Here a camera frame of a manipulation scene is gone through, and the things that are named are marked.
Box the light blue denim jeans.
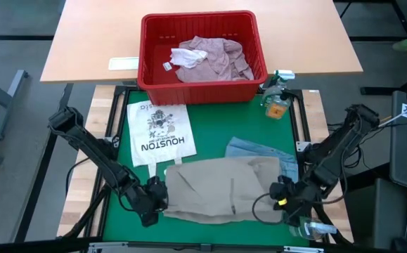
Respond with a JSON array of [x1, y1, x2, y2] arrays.
[[224, 136, 299, 183]]

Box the green table mat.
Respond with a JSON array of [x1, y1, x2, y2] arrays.
[[103, 90, 309, 243]]

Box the clear empty plastic bottle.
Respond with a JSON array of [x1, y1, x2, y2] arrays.
[[289, 216, 338, 241]]

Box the black metal table frame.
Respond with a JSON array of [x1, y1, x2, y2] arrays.
[[57, 85, 354, 252]]

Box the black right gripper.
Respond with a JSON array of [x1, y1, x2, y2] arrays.
[[269, 179, 318, 228]]

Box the white printed tote bag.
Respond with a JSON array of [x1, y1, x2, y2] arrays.
[[127, 100, 198, 176]]

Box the light wooden desk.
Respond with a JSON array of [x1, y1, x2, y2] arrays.
[[40, 0, 364, 84]]

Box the white garment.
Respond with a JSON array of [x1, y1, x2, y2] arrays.
[[170, 48, 208, 69]]

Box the white label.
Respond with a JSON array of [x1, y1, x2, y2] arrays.
[[108, 56, 140, 71]]

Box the grey metal table leg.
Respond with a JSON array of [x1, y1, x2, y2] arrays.
[[0, 69, 30, 141]]

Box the black computer mouse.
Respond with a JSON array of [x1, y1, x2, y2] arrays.
[[391, 238, 407, 253]]

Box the red plastic laundry basket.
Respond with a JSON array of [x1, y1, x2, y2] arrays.
[[136, 10, 269, 105]]

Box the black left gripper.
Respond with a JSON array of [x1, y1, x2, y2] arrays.
[[131, 176, 169, 228]]

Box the white cable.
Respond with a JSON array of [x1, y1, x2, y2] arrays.
[[380, 95, 407, 127]]

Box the beige garment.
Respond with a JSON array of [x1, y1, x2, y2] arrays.
[[163, 156, 283, 225]]

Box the spray bottle with orange label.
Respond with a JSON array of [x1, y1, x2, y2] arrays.
[[260, 70, 295, 120]]

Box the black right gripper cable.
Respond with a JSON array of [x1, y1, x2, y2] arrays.
[[251, 192, 285, 226]]

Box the pink garment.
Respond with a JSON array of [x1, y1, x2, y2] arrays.
[[174, 36, 255, 84]]

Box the black cable bundle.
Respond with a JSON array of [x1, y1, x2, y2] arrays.
[[329, 121, 368, 169]]

